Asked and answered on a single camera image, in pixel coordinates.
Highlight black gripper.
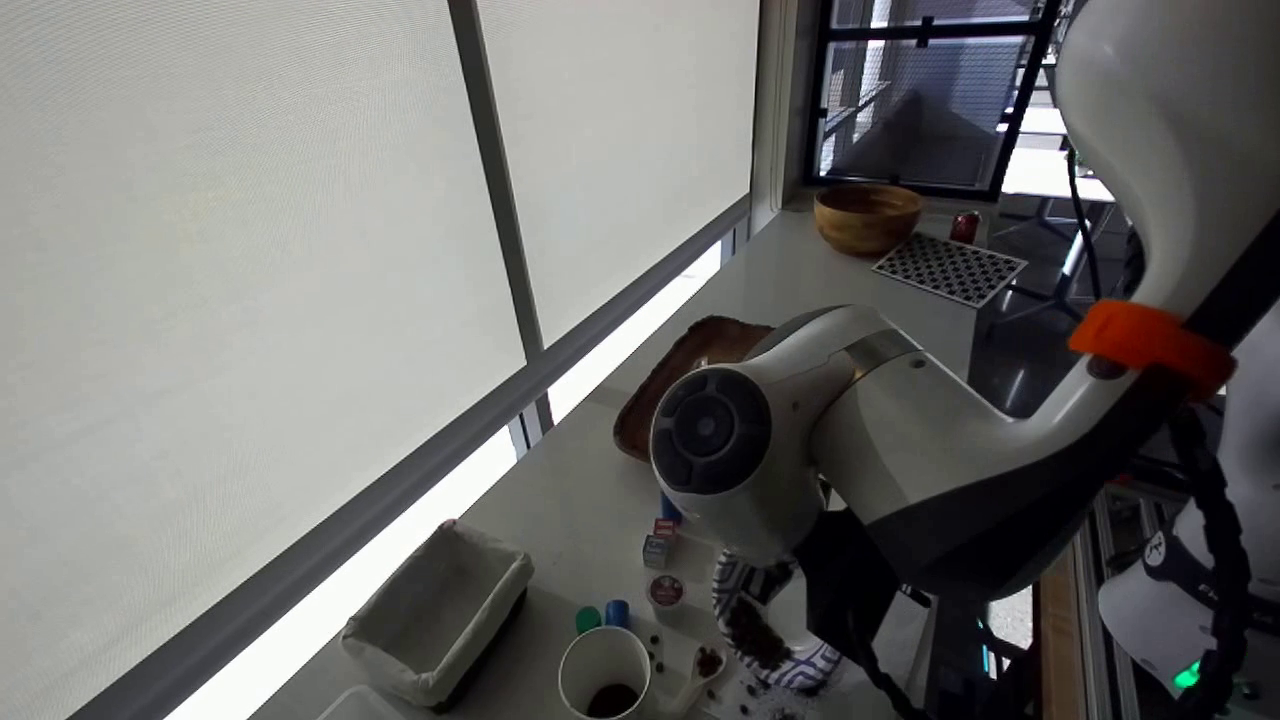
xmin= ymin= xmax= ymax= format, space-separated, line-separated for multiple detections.
xmin=725 ymin=557 xmax=802 ymax=608

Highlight coffee beans heap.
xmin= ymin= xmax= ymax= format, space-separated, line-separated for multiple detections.
xmin=725 ymin=596 xmax=791 ymax=672

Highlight blue patterned paper bowl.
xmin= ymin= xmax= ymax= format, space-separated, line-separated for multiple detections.
xmin=711 ymin=554 xmax=846 ymax=695

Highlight round wooden bowl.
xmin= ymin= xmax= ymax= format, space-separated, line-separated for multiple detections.
xmin=810 ymin=178 xmax=929 ymax=261

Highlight loose coffee beans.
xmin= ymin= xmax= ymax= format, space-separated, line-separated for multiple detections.
xmin=645 ymin=630 xmax=762 ymax=699

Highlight small red-topped pod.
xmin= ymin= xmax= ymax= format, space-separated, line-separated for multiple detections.
xmin=647 ymin=574 xmax=690 ymax=615

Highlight small clear plastic dish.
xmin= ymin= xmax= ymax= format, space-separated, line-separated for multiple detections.
xmin=680 ymin=639 xmax=736 ymax=699

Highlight white paper cup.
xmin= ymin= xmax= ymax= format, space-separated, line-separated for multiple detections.
xmin=551 ymin=623 xmax=657 ymax=720

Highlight brown wooden tray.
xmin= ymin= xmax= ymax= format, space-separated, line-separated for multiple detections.
xmin=611 ymin=314 xmax=777 ymax=466

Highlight white rectangular container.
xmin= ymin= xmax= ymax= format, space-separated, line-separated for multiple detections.
xmin=334 ymin=522 xmax=535 ymax=711

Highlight orange strap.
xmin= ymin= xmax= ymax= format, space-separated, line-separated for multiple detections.
xmin=1066 ymin=298 xmax=1234 ymax=405

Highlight black corrugated cable conduit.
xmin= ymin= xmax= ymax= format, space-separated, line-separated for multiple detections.
xmin=835 ymin=392 xmax=1264 ymax=720

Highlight grey window frame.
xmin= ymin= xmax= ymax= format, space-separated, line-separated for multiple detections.
xmin=73 ymin=0 xmax=791 ymax=720

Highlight black metal frame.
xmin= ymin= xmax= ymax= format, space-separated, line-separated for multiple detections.
xmin=802 ymin=0 xmax=1070 ymax=205

